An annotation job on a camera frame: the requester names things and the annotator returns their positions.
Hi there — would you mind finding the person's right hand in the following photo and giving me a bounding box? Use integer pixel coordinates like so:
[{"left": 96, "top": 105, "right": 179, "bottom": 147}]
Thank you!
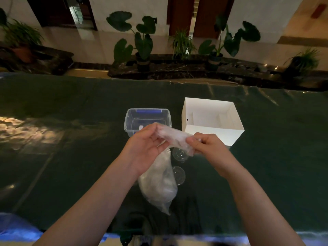
[{"left": 185, "top": 133, "right": 232, "bottom": 178}]

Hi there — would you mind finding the person's left hand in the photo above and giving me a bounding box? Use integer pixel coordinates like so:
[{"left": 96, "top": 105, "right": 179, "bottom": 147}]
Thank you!
[{"left": 120, "top": 122, "right": 171, "bottom": 178}]

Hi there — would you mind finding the clear bin with blue latches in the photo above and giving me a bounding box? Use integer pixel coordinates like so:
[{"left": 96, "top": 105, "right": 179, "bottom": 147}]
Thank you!
[{"left": 124, "top": 108, "right": 172, "bottom": 137}]

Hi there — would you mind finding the clear plastic lid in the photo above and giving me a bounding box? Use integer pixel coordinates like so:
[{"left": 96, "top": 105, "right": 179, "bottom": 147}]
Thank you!
[
  {"left": 172, "top": 148, "right": 190, "bottom": 161},
  {"left": 172, "top": 166, "right": 186, "bottom": 186}
]

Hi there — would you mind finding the clear plastic bag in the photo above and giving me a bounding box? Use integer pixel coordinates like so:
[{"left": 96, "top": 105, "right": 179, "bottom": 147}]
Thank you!
[{"left": 138, "top": 123, "right": 196, "bottom": 216}]

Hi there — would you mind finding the person's right forearm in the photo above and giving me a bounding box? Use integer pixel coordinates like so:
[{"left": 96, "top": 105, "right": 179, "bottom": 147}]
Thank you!
[{"left": 222, "top": 156, "right": 306, "bottom": 246}]

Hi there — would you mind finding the person's left forearm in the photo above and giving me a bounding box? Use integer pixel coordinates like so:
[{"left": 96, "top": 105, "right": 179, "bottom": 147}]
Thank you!
[{"left": 32, "top": 153, "right": 141, "bottom": 246}]

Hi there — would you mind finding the white cardboard box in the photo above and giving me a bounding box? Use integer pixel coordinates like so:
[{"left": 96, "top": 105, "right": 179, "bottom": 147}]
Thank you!
[{"left": 181, "top": 97, "right": 245, "bottom": 147}]

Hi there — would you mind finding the long dark marble planter ledge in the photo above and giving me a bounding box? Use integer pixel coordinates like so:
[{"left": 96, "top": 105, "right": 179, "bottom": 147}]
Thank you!
[{"left": 107, "top": 54, "right": 328, "bottom": 91}]

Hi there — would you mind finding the dark green table cover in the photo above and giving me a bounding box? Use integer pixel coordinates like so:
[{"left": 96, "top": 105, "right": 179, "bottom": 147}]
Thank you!
[{"left": 0, "top": 73, "right": 328, "bottom": 240}]

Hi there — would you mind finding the large-leaf potted plant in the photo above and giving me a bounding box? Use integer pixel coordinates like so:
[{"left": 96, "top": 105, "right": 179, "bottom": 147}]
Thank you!
[
  {"left": 199, "top": 15, "right": 261, "bottom": 69},
  {"left": 106, "top": 11, "right": 157, "bottom": 71}
]

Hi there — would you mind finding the grassy potted plant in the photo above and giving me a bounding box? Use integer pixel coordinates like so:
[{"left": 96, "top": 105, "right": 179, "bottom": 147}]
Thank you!
[
  {"left": 168, "top": 29, "right": 196, "bottom": 60},
  {"left": 284, "top": 48, "right": 321, "bottom": 76}
]

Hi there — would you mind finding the short dark marble ledge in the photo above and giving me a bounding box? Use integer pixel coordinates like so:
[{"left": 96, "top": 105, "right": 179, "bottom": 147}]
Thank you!
[{"left": 0, "top": 43, "right": 75, "bottom": 76}]

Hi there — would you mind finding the brown wooden door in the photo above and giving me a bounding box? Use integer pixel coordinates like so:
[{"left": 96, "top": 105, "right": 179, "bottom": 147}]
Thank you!
[
  {"left": 192, "top": 0, "right": 236, "bottom": 39},
  {"left": 166, "top": 0, "right": 195, "bottom": 36}
]

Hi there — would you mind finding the grassy plant terracotta pot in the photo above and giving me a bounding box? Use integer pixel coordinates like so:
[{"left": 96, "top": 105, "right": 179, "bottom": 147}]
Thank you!
[{"left": 0, "top": 7, "right": 44, "bottom": 63}]

